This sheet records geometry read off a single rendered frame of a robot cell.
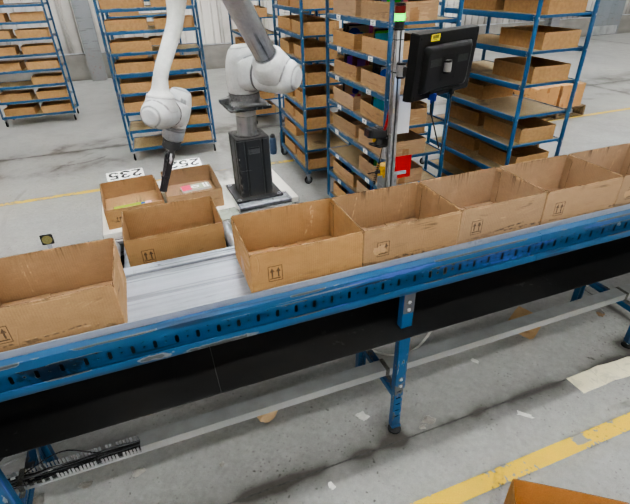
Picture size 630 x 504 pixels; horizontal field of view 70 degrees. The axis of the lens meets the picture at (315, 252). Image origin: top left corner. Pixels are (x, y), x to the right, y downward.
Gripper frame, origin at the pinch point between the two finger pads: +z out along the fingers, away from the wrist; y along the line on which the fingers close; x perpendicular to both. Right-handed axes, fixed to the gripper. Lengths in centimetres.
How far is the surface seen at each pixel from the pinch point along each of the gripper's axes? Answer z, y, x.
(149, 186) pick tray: 24, 58, 0
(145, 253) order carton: 19.9, -28.5, 6.4
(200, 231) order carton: 7.5, -28.2, -13.2
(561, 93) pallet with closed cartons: -116, 273, -516
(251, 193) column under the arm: 7, 27, -49
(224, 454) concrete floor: 95, -68, -35
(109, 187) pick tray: 28, 57, 20
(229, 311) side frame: 6, -85, -13
